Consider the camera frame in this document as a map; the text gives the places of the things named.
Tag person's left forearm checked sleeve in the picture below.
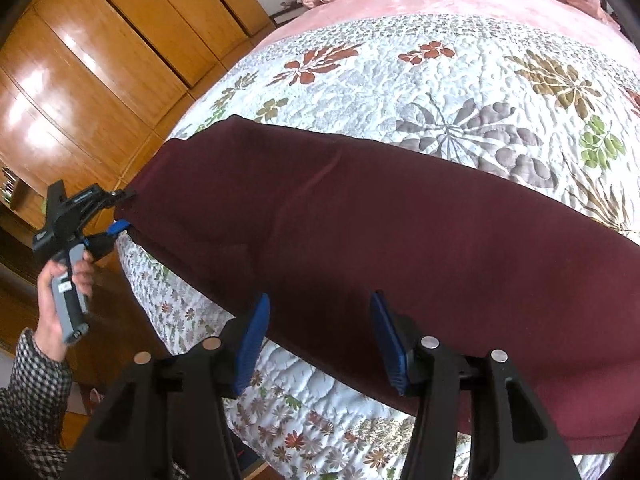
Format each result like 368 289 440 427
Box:
0 327 73 480

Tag floral quilted bedspread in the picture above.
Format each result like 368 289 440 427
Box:
117 12 640 480

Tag maroon pants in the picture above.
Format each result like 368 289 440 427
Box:
119 115 640 456

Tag wooden wardrobe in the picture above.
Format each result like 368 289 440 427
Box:
0 0 276 206

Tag pink bed sheet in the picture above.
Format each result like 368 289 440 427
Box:
250 0 626 61

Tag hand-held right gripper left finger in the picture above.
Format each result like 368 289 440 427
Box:
60 292 273 480

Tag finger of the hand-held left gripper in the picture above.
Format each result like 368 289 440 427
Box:
86 219 132 263
95 187 137 211

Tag small bedside table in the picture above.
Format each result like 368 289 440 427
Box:
274 0 307 26

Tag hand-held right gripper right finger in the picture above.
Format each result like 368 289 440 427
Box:
369 290 583 480

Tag person's left hand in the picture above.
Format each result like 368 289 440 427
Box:
31 252 96 361

